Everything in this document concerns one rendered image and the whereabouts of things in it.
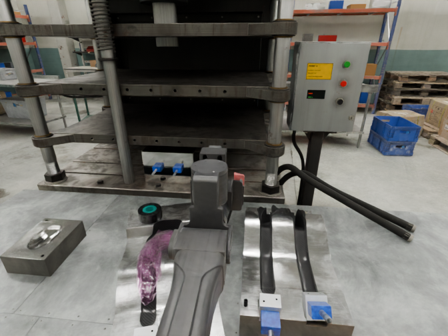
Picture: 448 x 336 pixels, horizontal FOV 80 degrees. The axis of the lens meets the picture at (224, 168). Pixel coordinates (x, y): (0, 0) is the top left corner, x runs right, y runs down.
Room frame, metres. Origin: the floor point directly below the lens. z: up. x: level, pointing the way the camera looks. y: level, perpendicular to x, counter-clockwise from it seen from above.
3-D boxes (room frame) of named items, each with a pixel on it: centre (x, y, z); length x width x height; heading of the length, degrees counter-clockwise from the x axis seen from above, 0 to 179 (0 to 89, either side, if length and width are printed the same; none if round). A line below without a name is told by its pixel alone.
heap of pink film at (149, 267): (0.60, 0.16, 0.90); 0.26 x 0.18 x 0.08; 11
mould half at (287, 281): (0.65, -0.19, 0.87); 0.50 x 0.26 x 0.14; 174
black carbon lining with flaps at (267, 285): (0.64, -0.18, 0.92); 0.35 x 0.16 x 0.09; 174
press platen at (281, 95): (1.59, 0.29, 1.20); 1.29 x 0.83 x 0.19; 84
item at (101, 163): (1.59, 0.31, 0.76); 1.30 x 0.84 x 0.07; 84
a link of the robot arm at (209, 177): (0.34, 0.03, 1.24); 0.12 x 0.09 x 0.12; 175
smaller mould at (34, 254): (0.72, 0.61, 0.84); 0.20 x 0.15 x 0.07; 174
